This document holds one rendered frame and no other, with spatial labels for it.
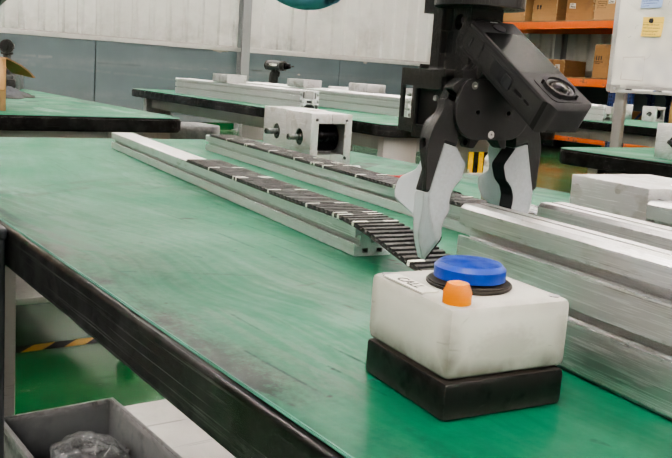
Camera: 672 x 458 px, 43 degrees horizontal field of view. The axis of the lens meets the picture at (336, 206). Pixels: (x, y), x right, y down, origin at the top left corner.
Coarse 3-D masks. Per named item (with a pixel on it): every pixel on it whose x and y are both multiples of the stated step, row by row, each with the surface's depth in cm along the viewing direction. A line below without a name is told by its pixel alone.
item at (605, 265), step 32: (480, 224) 60; (512, 224) 57; (544, 224) 55; (576, 224) 62; (608, 224) 59; (640, 224) 58; (480, 256) 60; (512, 256) 57; (544, 256) 56; (576, 256) 52; (608, 256) 49; (640, 256) 47; (544, 288) 54; (576, 288) 52; (608, 288) 49; (640, 288) 49; (576, 320) 53; (608, 320) 49; (640, 320) 47; (576, 352) 52; (608, 352) 49; (640, 352) 47; (608, 384) 49; (640, 384) 47
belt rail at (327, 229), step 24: (120, 144) 161; (144, 144) 145; (168, 168) 133; (192, 168) 123; (216, 192) 114; (240, 192) 109; (264, 192) 100; (288, 216) 95; (312, 216) 89; (336, 240) 85; (360, 240) 82
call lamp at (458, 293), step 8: (456, 280) 44; (448, 288) 43; (456, 288) 43; (464, 288) 43; (448, 296) 43; (456, 296) 43; (464, 296) 43; (448, 304) 43; (456, 304) 43; (464, 304) 43
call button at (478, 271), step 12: (444, 264) 47; (456, 264) 47; (468, 264) 47; (480, 264) 47; (492, 264) 47; (444, 276) 46; (456, 276) 46; (468, 276) 46; (480, 276) 46; (492, 276) 46; (504, 276) 47
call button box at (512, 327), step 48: (384, 288) 48; (432, 288) 46; (480, 288) 46; (528, 288) 48; (384, 336) 48; (432, 336) 44; (480, 336) 44; (528, 336) 45; (432, 384) 44; (480, 384) 44; (528, 384) 46
